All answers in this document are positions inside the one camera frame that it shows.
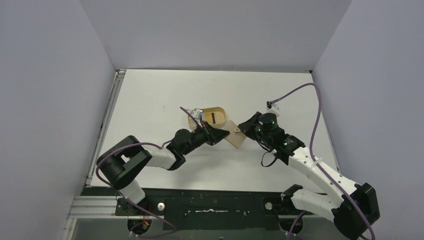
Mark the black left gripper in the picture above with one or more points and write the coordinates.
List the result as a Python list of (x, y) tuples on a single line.
[(206, 134)]

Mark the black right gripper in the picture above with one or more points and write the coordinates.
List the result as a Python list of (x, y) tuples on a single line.
[(254, 127)]

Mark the beige leather card holder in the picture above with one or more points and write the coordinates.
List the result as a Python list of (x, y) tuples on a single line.
[(236, 137)]

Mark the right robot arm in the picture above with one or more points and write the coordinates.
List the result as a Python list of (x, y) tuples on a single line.
[(352, 207)]

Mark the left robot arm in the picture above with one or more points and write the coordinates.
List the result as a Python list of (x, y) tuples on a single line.
[(120, 165)]

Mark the gold card with black stripe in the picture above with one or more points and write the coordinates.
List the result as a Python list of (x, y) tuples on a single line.
[(214, 118)]

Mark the beige oval tray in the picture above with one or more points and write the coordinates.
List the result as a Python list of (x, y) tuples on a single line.
[(192, 122)]

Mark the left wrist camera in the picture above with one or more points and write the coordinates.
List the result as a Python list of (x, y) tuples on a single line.
[(198, 114)]

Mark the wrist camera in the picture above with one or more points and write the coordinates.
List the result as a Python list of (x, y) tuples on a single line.
[(273, 108), (198, 114)]

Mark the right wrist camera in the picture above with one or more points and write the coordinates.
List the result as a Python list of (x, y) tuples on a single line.
[(273, 108)]

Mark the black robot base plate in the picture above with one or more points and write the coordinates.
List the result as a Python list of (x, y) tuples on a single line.
[(220, 210)]

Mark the aluminium table edge rail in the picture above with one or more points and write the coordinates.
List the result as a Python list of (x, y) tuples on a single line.
[(113, 95)]

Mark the aluminium front frame rail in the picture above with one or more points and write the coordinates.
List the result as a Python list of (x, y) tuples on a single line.
[(93, 218)]

